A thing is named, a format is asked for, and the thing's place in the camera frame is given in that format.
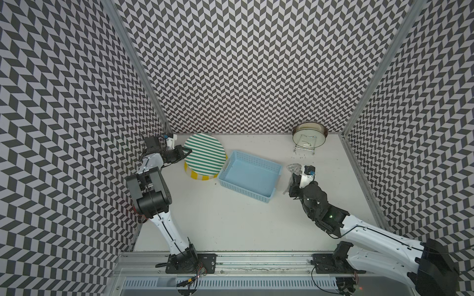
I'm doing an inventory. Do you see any yellow striped plate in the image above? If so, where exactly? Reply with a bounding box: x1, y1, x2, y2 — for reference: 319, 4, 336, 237
184, 162, 218, 181

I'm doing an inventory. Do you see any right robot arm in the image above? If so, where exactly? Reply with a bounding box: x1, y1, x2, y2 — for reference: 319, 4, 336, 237
288, 173, 459, 296

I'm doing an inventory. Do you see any wire plate stand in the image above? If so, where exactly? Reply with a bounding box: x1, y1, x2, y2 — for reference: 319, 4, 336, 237
294, 135, 317, 155

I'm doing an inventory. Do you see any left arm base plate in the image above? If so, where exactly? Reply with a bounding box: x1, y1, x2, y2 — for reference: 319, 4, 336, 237
165, 253, 217, 275

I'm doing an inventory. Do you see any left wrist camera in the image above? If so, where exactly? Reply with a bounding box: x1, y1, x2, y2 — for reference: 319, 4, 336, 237
164, 134, 177, 150

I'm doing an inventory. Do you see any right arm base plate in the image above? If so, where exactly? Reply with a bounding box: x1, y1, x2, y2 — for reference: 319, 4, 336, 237
311, 253, 366, 275

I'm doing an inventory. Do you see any round metal dish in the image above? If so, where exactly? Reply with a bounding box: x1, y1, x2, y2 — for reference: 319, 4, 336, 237
292, 122, 328, 148

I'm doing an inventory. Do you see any grey striped cloth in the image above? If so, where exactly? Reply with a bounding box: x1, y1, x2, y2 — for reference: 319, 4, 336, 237
284, 164, 302, 197

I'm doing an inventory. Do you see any aluminium front rail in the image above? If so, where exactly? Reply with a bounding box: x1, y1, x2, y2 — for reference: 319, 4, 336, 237
111, 247, 422, 277

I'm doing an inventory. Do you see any light blue plastic basket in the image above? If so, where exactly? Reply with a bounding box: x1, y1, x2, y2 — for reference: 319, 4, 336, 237
218, 150, 283, 203

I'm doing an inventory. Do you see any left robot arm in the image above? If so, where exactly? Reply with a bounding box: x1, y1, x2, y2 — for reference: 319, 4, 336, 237
126, 136, 199, 269

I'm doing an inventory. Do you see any green striped plate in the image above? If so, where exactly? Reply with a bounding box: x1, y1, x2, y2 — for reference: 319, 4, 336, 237
184, 133, 228, 175

